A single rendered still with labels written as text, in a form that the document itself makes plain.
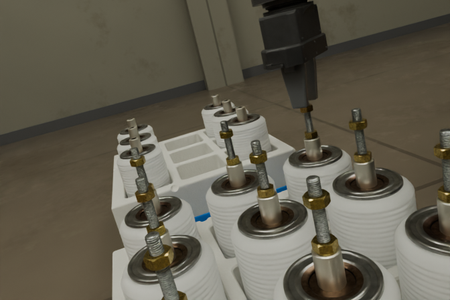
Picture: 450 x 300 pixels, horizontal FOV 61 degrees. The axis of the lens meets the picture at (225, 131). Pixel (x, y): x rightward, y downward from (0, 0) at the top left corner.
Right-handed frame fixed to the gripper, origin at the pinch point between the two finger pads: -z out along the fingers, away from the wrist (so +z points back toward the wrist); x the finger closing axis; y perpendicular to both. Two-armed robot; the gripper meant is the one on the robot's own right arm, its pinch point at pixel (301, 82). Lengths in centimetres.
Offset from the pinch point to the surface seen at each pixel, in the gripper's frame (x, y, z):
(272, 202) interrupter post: -17.3, -2.1, -8.5
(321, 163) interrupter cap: -3.0, -1.9, -10.6
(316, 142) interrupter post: -0.7, -0.8, -8.6
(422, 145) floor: 66, -4, -36
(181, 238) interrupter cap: -22.5, 6.8, -10.7
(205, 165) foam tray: 16.4, 34.4, -20.2
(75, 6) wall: 141, 223, 48
